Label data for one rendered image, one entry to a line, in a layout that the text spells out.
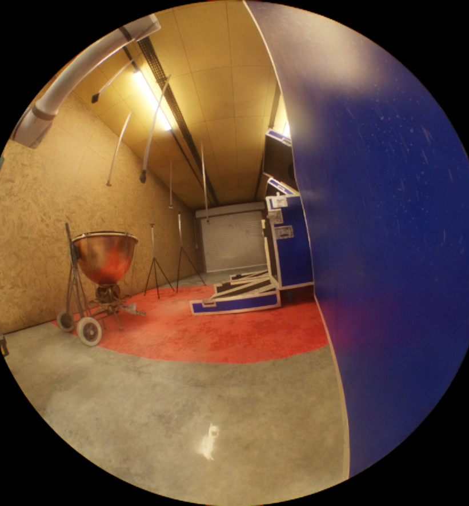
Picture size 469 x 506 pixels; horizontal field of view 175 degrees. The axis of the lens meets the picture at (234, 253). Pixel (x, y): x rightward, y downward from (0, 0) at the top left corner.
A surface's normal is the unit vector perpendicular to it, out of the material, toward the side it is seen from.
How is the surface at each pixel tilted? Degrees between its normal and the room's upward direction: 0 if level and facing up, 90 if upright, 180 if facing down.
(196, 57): 180
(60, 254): 90
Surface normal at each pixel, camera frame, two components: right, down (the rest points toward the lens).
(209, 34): 0.13, 0.99
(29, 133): 0.55, 0.83
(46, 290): 0.99, -0.13
